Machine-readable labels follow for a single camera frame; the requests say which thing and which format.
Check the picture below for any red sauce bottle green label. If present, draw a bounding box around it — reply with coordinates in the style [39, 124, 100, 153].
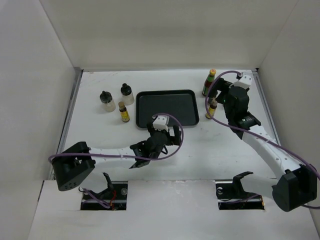
[202, 68, 217, 97]

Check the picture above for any yellow label bottle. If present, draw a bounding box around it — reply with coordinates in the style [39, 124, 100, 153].
[118, 101, 130, 123]
[205, 99, 218, 119]

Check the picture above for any clear jar black stopper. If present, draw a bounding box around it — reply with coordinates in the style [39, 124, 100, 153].
[120, 83, 135, 106]
[99, 91, 116, 112]

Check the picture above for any small black-cap spice shaker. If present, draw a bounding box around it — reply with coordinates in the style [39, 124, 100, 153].
[207, 90, 218, 105]

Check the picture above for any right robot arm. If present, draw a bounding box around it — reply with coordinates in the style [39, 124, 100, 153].
[211, 75, 319, 212]

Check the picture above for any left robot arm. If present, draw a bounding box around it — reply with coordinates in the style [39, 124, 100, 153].
[50, 116, 183, 192]

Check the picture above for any black rectangular tray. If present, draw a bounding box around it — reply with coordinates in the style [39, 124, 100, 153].
[135, 89, 200, 129]

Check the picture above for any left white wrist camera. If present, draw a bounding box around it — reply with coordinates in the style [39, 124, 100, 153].
[152, 115, 170, 132]

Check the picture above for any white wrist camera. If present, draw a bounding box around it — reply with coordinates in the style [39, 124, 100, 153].
[233, 74, 253, 90]
[152, 115, 170, 132]

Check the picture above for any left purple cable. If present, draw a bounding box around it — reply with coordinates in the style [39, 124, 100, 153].
[48, 113, 185, 164]

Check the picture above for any purple cable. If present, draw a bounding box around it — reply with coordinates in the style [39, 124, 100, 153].
[48, 113, 185, 164]
[204, 70, 320, 209]

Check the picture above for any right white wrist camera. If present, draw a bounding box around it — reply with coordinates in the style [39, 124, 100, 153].
[233, 74, 253, 90]

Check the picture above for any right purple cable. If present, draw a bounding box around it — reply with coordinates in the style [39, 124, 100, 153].
[204, 70, 320, 209]

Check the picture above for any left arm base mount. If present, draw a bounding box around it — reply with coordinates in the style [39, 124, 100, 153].
[78, 172, 129, 211]

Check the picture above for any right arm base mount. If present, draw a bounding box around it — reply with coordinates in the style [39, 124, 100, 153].
[215, 171, 265, 211]

